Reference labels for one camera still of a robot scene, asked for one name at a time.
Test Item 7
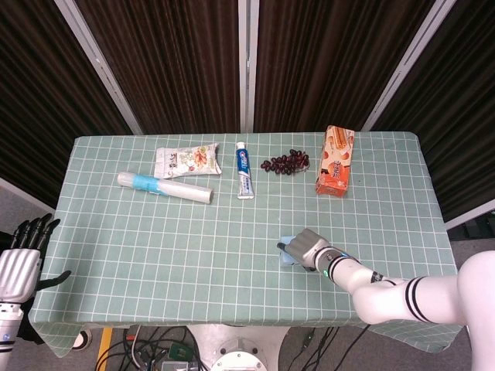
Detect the blue cube with number nine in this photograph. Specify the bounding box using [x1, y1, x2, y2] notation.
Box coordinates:
[278, 235, 306, 267]

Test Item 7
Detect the white round floor socket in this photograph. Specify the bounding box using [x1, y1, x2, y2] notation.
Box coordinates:
[73, 330, 93, 352]

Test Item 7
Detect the clear plastic bag roll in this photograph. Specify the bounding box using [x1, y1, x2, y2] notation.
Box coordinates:
[117, 172, 215, 204]

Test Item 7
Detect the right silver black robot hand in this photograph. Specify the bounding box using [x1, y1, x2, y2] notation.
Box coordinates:
[276, 227, 333, 272]

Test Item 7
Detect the black cable bundle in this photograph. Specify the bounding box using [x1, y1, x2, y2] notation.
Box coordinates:
[94, 326, 206, 371]

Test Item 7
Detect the white partition post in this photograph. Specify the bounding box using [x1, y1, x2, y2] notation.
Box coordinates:
[237, 0, 259, 134]
[361, 0, 461, 132]
[53, 0, 144, 135]

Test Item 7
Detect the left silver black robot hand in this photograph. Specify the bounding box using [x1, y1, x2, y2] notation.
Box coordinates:
[0, 213, 72, 303]

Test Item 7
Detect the yellow floor tape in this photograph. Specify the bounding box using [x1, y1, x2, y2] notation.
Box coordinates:
[96, 326, 114, 371]

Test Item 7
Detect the bunch of dark red grapes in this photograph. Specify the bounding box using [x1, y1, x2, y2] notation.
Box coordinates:
[260, 148, 311, 175]

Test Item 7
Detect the orange biscuit box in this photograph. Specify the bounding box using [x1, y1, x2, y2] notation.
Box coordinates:
[314, 124, 356, 197]

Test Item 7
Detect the green checkered tablecloth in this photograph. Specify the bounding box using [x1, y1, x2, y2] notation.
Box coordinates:
[29, 131, 468, 359]

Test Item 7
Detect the white snack bag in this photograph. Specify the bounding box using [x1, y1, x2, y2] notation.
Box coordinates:
[153, 142, 223, 179]

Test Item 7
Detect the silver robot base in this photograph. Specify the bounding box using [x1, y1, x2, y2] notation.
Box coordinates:
[186, 324, 292, 371]

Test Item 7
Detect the blue white toothpaste tube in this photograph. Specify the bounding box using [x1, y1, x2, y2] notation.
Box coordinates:
[234, 141, 256, 200]

